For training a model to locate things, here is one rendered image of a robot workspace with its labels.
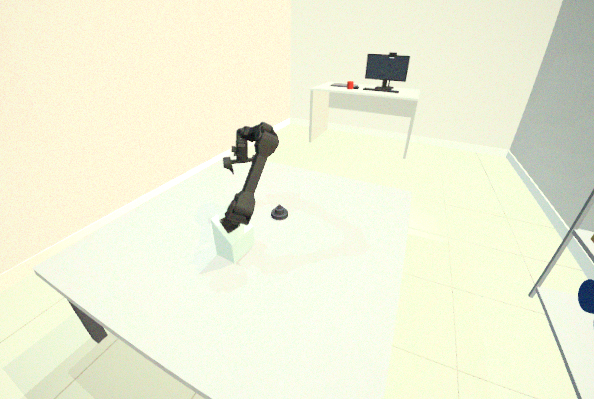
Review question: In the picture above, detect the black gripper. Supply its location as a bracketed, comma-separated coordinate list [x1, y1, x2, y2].
[223, 150, 255, 175]

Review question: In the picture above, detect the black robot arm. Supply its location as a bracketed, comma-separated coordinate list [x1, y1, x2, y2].
[219, 121, 279, 233]

